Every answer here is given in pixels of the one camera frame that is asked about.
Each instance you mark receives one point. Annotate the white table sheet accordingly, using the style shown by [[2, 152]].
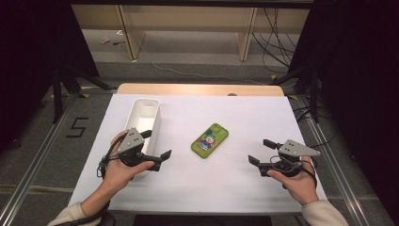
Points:
[[204, 185]]

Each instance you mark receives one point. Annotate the person's left hand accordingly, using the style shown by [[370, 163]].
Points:
[[119, 172]]

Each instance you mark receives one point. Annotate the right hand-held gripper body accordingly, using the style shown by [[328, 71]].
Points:
[[295, 149]]

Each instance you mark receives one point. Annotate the white plastic bin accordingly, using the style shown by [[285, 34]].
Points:
[[144, 113]]

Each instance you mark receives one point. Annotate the black metal stand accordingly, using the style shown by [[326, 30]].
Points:
[[314, 94], [57, 94]]

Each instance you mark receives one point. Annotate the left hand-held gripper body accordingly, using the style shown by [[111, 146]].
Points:
[[131, 141]]

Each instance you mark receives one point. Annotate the aluminium floor rail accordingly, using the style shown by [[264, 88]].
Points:
[[34, 166], [338, 175]]

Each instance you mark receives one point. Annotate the small black floor object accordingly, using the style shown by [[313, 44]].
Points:
[[118, 43]]

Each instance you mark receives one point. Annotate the person's right hand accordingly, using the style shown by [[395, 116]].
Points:
[[299, 185]]

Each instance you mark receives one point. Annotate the black curtain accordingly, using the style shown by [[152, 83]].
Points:
[[31, 62], [360, 78]]

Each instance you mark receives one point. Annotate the small white floor object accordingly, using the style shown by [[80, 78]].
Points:
[[104, 40]]

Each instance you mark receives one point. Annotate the green cartoon phone case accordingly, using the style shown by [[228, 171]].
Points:
[[209, 141]]

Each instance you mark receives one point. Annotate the beige wooden shelf unit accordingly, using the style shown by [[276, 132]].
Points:
[[188, 19]]

